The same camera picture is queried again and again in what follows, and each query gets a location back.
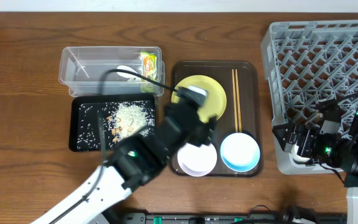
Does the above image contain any white paper cup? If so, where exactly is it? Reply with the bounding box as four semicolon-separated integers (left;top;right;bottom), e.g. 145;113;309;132
291;144;310;164

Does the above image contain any white bowl with food scraps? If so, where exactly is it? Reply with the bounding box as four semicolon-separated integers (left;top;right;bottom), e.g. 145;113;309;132
177;143;218;177

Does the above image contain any yellow plate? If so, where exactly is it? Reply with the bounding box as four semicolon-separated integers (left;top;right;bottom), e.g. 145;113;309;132
175;75;227;123

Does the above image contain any wooden chopstick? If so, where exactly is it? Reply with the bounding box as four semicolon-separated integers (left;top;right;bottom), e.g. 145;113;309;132
234;69;242;133
232;69;238;133

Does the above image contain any light blue bowl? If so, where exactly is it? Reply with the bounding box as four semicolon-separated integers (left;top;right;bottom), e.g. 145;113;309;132
220;133;261;172

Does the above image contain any white napkin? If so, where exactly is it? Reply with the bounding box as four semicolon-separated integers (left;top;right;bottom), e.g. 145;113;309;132
117;65;140;82

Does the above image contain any green orange snack wrapper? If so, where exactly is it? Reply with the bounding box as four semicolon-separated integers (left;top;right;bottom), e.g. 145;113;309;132
140;51;157;93

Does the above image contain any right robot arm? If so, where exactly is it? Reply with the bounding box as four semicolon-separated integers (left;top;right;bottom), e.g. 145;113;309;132
272;100;358;223

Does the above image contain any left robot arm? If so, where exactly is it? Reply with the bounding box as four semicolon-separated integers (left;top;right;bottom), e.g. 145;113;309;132
35;103;216;223

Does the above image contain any grey dishwasher rack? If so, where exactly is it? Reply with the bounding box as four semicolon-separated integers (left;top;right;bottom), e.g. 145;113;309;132
260;19;358;175

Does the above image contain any dark brown serving tray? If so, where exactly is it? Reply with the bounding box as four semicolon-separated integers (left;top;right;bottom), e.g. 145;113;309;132
171;61;262;152

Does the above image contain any pile of rice scraps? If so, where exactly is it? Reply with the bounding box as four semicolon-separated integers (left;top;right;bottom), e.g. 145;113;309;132
72;100;155;152

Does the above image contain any black plastic tray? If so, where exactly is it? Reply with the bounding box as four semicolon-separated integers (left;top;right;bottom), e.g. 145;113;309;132
68;93;156;152

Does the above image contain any clear plastic bin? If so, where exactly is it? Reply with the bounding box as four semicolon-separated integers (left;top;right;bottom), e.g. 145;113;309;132
58;46;165;96

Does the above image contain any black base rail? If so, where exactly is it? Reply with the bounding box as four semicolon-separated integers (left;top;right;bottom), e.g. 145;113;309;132
100;205;347;224

